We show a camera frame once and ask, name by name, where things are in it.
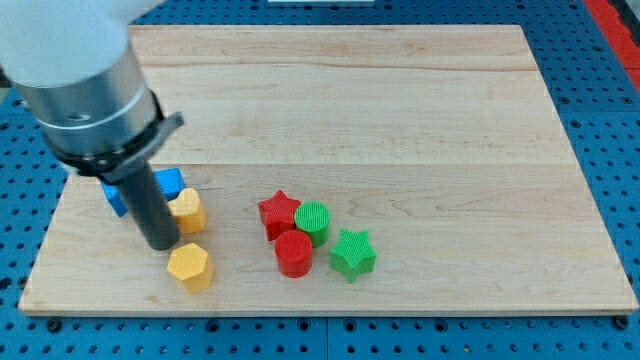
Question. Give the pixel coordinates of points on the yellow hexagon block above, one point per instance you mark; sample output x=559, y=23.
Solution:
x=191, y=267

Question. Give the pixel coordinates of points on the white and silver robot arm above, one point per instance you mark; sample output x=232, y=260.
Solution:
x=74, y=65

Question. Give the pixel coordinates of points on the light wooden board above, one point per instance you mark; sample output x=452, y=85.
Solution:
x=441, y=141

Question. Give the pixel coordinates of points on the green cylinder block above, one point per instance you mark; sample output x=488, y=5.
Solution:
x=313, y=218

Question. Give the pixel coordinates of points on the red star block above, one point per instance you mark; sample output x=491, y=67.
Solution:
x=277, y=214

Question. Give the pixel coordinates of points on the red cylinder block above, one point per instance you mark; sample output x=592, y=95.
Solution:
x=293, y=250

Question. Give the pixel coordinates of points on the green star block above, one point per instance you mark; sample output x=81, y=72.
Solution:
x=353, y=254

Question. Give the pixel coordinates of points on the yellow heart block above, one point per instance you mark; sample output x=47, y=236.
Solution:
x=188, y=211

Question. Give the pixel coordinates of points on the blue rectangular block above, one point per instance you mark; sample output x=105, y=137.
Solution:
x=170, y=180

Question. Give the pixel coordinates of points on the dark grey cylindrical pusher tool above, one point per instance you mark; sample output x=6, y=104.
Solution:
x=143, y=198

